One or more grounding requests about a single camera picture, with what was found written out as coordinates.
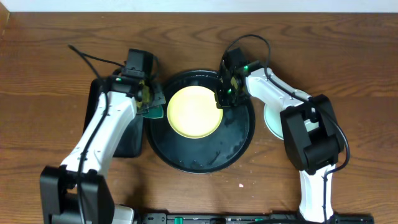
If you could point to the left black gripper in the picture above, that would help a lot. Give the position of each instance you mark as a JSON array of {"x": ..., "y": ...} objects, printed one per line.
[{"x": 148, "y": 98}]

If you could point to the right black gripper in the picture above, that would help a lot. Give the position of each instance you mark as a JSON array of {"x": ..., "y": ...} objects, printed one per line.
[{"x": 221, "y": 101}]

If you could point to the green yellow sponge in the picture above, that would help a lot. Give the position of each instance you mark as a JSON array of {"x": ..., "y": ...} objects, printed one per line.
[{"x": 156, "y": 112}]

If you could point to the yellow plate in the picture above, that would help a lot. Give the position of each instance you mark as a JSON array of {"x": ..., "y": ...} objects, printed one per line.
[{"x": 192, "y": 112}]

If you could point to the light green plate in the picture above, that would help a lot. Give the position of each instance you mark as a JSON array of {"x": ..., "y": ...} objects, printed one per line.
[{"x": 272, "y": 121}]

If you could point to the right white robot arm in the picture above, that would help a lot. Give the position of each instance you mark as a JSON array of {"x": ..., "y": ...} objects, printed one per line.
[{"x": 311, "y": 135}]

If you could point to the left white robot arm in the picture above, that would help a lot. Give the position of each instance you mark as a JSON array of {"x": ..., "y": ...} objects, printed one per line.
[{"x": 76, "y": 191}]

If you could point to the round black tray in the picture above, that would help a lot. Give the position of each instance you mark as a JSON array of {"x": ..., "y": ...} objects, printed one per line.
[{"x": 215, "y": 152}]

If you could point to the rectangular black tray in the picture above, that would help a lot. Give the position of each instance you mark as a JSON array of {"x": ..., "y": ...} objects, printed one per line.
[{"x": 130, "y": 144}]

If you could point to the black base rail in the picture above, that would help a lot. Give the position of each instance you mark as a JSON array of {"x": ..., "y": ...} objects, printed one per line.
[{"x": 163, "y": 218}]

